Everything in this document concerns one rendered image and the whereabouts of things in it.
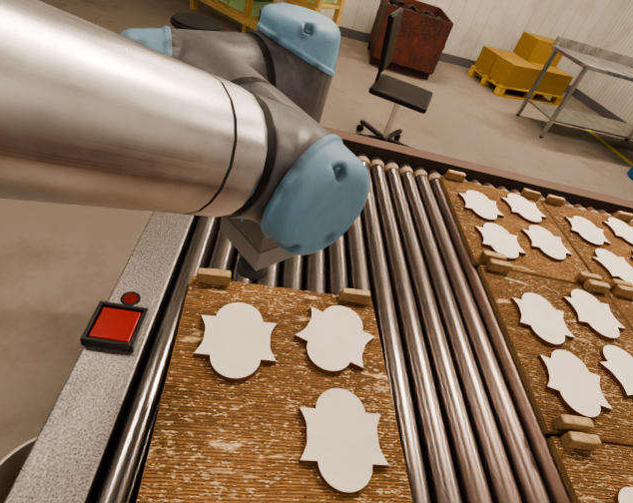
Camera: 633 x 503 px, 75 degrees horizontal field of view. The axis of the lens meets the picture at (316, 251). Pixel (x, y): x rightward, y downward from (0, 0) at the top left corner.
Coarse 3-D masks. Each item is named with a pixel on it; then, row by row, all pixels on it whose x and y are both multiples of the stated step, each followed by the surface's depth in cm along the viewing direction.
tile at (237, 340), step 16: (240, 304) 72; (208, 320) 67; (224, 320) 68; (240, 320) 69; (256, 320) 70; (208, 336) 65; (224, 336) 66; (240, 336) 67; (256, 336) 67; (208, 352) 63; (224, 352) 64; (240, 352) 64; (256, 352) 65; (224, 368) 62; (240, 368) 62; (256, 368) 63
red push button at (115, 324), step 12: (108, 312) 66; (120, 312) 67; (132, 312) 67; (96, 324) 64; (108, 324) 64; (120, 324) 65; (132, 324) 66; (96, 336) 63; (108, 336) 63; (120, 336) 63; (132, 336) 64
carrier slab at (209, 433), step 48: (192, 288) 73; (240, 288) 76; (288, 288) 79; (192, 336) 66; (288, 336) 70; (192, 384) 60; (240, 384) 62; (288, 384) 64; (336, 384) 66; (384, 384) 68; (192, 432) 55; (240, 432) 57; (288, 432) 58; (384, 432) 62; (144, 480) 50; (192, 480) 51; (240, 480) 52; (288, 480) 54; (384, 480) 57
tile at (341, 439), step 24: (312, 408) 61; (336, 408) 62; (360, 408) 63; (312, 432) 58; (336, 432) 59; (360, 432) 60; (312, 456) 55; (336, 456) 56; (360, 456) 57; (336, 480) 54; (360, 480) 55
